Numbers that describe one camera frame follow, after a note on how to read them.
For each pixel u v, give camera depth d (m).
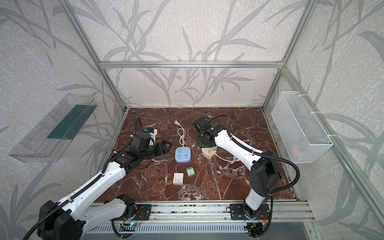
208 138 0.58
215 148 0.93
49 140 0.65
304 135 0.61
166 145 0.72
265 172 0.44
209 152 0.93
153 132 0.73
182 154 0.91
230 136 0.53
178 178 0.82
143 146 0.61
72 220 0.39
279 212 0.76
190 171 0.85
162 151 0.70
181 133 1.05
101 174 0.48
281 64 0.94
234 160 0.91
